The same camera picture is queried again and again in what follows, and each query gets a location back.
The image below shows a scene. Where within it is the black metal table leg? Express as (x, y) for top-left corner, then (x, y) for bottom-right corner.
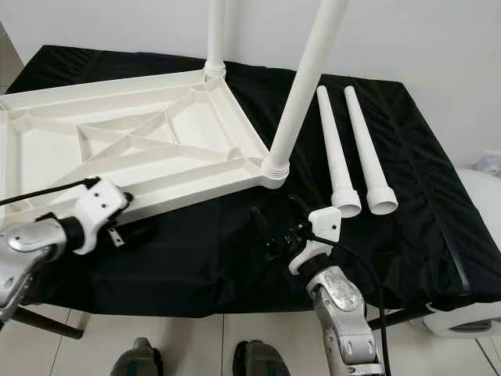
(366, 304), (439, 330)
(8, 304), (87, 341)

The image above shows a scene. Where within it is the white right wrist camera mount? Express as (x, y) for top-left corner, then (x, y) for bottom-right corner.
(288, 206), (343, 275)

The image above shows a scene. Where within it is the black tablecloth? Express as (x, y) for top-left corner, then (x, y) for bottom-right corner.
(0, 45), (501, 318)

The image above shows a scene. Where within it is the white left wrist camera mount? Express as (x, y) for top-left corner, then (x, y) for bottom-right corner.
(74, 176), (132, 255)

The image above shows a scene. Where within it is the grey robot leg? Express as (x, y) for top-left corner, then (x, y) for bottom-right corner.
(110, 338), (165, 376)
(232, 339), (292, 376)

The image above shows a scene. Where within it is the grey robot right leg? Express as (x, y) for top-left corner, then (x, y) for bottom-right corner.
(232, 339), (292, 376)

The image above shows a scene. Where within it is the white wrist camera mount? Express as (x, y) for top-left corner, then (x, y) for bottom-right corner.
(288, 206), (343, 275)
(74, 176), (132, 255)

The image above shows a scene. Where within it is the grey robot left leg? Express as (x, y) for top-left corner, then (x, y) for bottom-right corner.
(110, 338), (165, 376)

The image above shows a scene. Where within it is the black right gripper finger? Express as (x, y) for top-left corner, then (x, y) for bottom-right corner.
(250, 206), (276, 256)
(288, 196), (315, 226)

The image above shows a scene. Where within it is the white plastic children table top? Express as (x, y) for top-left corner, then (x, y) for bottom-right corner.
(0, 67), (289, 228)

